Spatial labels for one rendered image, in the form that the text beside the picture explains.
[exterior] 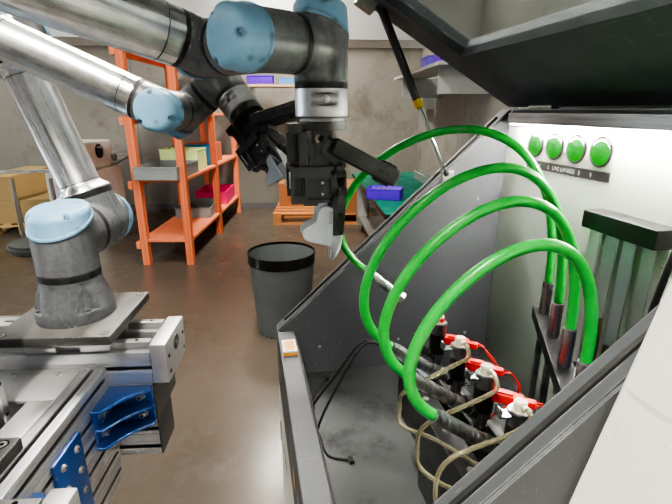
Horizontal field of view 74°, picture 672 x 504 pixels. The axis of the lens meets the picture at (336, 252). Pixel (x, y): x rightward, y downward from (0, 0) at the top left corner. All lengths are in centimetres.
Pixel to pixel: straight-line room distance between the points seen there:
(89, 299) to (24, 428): 25
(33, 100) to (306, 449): 87
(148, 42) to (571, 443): 64
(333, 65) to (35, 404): 77
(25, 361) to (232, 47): 79
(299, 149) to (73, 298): 57
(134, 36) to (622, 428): 66
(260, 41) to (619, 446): 55
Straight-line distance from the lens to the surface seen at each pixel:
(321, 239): 68
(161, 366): 102
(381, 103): 700
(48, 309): 104
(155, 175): 443
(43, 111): 114
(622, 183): 85
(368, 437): 96
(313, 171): 64
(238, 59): 57
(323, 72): 64
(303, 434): 78
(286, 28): 60
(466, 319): 120
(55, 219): 99
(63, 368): 109
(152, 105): 87
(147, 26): 64
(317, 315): 107
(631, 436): 49
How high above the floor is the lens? 145
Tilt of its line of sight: 18 degrees down
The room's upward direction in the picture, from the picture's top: straight up
